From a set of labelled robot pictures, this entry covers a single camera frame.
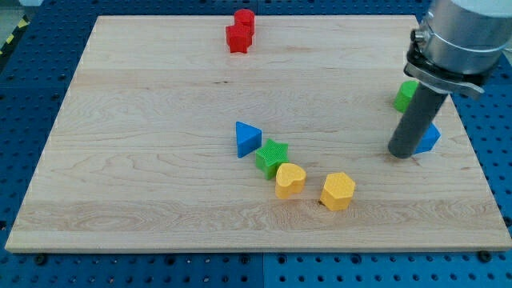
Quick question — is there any green star block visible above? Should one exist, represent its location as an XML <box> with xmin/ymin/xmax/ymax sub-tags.
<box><xmin>255</xmin><ymin>138</ymin><xmax>289</xmax><ymax>180</ymax></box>

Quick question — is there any red circle block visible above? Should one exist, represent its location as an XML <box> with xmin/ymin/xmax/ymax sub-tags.
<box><xmin>234</xmin><ymin>9</ymin><xmax>255</xmax><ymax>36</ymax></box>

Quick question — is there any blue cube block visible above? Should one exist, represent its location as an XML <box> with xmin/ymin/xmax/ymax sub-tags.
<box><xmin>414</xmin><ymin>123</ymin><xmax>441</xmax><ymax>154</ymax></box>

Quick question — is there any blue triangle block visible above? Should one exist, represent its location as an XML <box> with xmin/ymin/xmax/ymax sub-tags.
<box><xmin>235</xmin><ymin>122</ymin><xmax>262</xmax><ymax>158</ymax></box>

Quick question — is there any yellow hexagon block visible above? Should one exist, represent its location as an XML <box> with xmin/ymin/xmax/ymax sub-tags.
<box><xmin>319</xmin><ymin>172</ymin><xmax>356</xmax><ymax>211</ymax></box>

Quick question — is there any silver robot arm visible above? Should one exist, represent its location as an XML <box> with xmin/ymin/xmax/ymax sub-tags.
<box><xmin>388</xmin><ymin>0</ymin><xmax>511</xmax><ymax>158</ymax></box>

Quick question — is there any light wooden board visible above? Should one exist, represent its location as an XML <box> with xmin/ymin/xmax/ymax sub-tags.
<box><xmin>6</xmin><ymin>15</ymin><xmax>511</xmax><ymax>253</ymax></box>

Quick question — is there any yellow heart block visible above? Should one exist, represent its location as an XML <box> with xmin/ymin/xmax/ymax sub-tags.
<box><xmin>275</xmin><ymin>163</ymin><xmax>307</xmax><ymax>199</ymax></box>

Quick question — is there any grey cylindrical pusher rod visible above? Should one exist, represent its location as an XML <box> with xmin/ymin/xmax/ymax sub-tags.
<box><xmin>388</xmin><ymin>83</ymin><xmax>448</xmax><ymax>159</ymax></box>

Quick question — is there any green circle block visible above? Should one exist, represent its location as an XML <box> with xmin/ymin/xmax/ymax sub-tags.
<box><xmin>394</xmin><ymin>80</ymin><xmax>418</xmax><ymax>113</ymax></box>

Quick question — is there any red star block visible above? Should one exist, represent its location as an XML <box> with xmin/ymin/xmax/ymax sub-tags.
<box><xmin>225</xmin><ymin>24</ymin><xmax>252</xmax><ymax>54</ymax></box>

